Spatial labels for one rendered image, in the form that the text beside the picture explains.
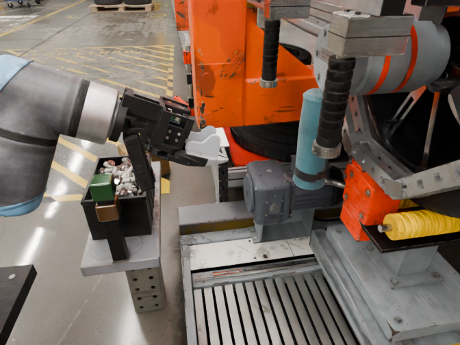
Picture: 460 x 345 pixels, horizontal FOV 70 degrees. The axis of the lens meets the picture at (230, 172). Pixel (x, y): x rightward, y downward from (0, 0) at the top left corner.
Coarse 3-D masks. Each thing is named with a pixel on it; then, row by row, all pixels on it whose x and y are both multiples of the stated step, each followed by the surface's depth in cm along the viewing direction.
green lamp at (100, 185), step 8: (96, 176) 63; (104, 176) 63; (112, 176) 63; (96, 184) 60; (104, 184) 61; (112, 184) 62; (96, 192) 61; (104, 192) 61; (112, 192) 62; (96, 200) 62; (104, 200) 62
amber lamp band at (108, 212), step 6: (114, 198) 65; (96, 204) 64; (108, 204) 63; (114, 204) 64; (96, 210) 63; (102, 210) 63; (108, 210) 64; (114, 210) 64; (102, 216) 64; (108, 216) 64; (114, 216) 65
